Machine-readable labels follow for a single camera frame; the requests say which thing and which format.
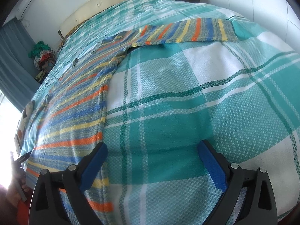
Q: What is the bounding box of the striped knit sweater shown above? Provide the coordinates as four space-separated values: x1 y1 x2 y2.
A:
25 18 237 224

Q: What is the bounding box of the pile of colourful clothes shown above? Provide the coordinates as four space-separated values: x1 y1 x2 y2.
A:
28 41 56 83

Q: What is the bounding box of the left hand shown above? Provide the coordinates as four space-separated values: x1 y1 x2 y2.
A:
6 152 32 208

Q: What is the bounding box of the patterned cushion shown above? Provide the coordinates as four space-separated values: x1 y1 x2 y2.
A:
14 100 35 156

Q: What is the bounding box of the blue curtain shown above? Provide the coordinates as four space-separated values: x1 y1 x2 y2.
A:
0 18 40 112

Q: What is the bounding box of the teal plaid bedspread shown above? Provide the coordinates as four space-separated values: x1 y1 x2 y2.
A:
22 0 299 224

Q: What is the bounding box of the cream padded headboard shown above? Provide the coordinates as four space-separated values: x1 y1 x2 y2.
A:
59 0 126 38

